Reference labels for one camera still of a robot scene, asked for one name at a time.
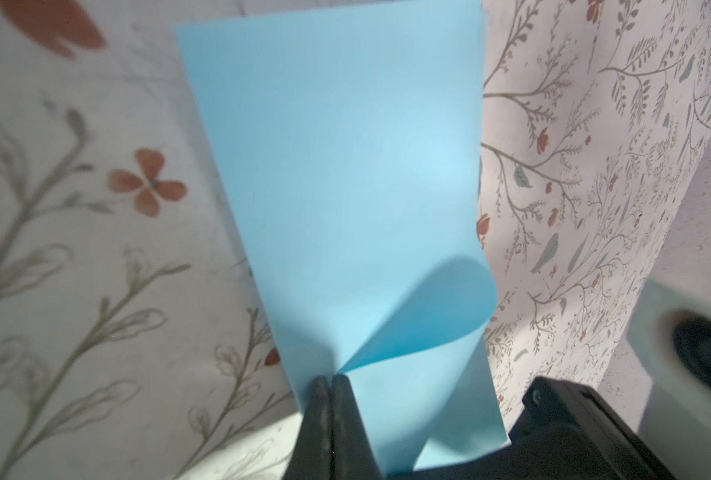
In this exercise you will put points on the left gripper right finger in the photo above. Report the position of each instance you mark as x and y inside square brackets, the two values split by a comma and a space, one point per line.
[352, 457]

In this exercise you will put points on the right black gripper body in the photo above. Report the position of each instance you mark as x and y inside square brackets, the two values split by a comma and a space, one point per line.
[567, 431]

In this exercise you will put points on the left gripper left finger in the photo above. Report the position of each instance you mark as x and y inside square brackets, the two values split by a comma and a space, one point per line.
[311, 458]

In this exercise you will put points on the light blue square paper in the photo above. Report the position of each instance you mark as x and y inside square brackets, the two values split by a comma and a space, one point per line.
[347, 142]

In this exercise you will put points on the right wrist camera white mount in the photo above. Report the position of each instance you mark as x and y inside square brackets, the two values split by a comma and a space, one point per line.
[670, 333]

